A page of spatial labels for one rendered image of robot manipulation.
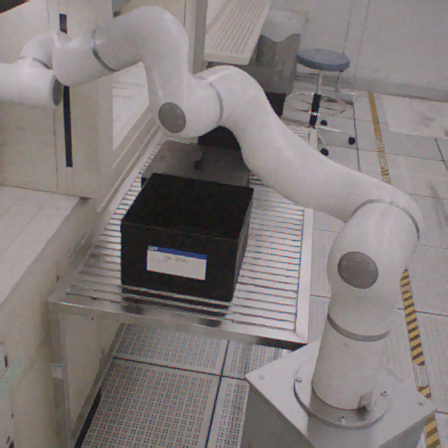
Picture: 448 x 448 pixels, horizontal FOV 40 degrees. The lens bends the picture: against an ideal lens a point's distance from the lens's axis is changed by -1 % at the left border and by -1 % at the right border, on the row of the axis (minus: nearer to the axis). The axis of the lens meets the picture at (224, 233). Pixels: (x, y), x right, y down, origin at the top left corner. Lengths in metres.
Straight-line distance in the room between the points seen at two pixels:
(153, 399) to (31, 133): 1.08
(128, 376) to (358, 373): 1.31
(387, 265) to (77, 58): 0.68
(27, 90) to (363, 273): 0.79
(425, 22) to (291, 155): 4.64
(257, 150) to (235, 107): 0.11
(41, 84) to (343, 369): 0.83
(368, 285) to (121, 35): 0.61
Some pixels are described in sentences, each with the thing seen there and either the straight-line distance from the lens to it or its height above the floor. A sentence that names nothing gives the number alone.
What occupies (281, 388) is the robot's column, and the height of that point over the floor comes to 0.76.
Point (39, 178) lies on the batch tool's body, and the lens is 1.68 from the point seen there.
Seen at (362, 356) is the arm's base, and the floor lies 0.91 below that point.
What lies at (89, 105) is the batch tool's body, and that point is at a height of 1.12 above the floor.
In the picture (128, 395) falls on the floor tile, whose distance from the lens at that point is 2.29.
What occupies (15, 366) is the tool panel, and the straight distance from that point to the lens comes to 1.44.
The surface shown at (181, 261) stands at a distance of 1.43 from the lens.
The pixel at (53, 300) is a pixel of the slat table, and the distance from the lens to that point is 1.47.
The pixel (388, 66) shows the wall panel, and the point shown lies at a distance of 5.69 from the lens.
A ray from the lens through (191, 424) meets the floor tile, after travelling 2.21.
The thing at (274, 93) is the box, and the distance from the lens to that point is 2.09.
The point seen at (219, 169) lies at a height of 0.86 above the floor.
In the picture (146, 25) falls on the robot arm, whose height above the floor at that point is 1.40.
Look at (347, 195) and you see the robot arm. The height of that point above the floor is 1.17.
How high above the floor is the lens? 1.66
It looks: 31 degrees down
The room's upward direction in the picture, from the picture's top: 6 degrees clockwise
